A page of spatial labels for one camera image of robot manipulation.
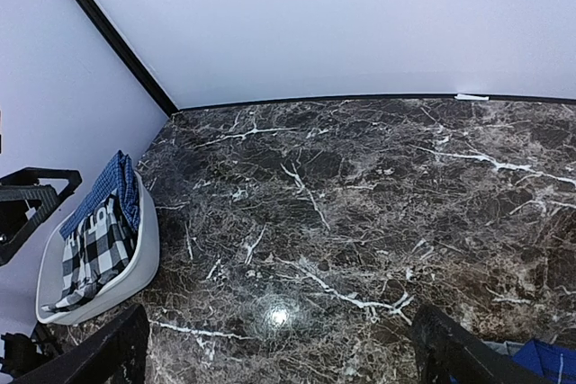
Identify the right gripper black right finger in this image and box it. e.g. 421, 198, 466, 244
411, 304, 546, 384

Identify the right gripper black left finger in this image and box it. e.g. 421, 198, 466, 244
14, 304, 149, 384

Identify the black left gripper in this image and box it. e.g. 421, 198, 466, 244
1, 167, 82, 266

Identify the black white checked shirt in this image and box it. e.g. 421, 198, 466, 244
40, 194, 138, 313

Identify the grey plastic bin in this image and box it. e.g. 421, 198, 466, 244
35, 175, 160, 326

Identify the small-check blue shirt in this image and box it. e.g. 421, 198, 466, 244
59, 150, 140, 238

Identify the blue plaid folded shirt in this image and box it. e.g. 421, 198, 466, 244
484, 339, 576, 384

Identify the white tape scrap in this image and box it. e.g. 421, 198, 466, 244
454, 94, 490, 102

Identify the black corner frame post left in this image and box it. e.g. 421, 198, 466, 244
75, 0, 179, 117

